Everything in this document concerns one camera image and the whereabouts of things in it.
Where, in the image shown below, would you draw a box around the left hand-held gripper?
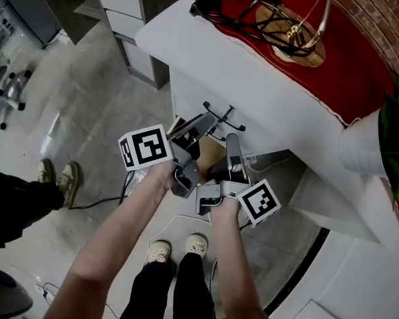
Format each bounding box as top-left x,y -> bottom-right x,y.
118,112 -> 219,199

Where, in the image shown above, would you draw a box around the person's right forearm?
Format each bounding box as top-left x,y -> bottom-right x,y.
208,199 -> 269,319

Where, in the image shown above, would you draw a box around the black lamp cable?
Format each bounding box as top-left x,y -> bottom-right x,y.
189,0 -> 317,58

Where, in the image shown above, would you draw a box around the person's left cream clog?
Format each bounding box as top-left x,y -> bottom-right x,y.
148,241 -> 172,264

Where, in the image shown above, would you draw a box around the globe table lamp gold stand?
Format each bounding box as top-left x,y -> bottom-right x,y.
254,0 -> 336,68

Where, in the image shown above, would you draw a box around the dark grey panel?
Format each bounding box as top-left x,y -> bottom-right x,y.
0,0 -> 63,49

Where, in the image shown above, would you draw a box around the red table cloth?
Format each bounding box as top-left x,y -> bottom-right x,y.
188,0 -> 399,229

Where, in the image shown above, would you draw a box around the white curved platform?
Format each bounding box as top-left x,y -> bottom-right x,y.
262,224 -> 399,319

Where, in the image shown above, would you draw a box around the grey side cabinet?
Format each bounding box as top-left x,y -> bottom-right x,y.
26,0 -> 174,91

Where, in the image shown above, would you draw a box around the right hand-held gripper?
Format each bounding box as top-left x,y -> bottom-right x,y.
194,133 -> 282,228

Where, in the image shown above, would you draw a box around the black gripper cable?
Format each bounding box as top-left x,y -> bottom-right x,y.
118,170 -> 136,206

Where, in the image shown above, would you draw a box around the person's black trousers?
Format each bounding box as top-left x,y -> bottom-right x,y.
119,253 -> 217,319

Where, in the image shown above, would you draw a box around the person's cream clog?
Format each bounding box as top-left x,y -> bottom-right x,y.
185,233 -> 209,262
148,241 -> 172,264

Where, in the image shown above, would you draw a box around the black floor cable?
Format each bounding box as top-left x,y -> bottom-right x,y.
68,196 -> 121,211

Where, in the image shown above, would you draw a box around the white power cable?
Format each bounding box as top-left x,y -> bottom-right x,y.
249,151 -> 297,175

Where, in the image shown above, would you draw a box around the person's right cream clog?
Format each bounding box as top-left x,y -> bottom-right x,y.
185,233 -> 209,262

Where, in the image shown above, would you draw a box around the dark round stool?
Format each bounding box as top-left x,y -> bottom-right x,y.
0,266 -> 34,319

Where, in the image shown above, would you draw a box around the person's left forearm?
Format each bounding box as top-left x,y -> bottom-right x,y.
45,161 -> 177,319

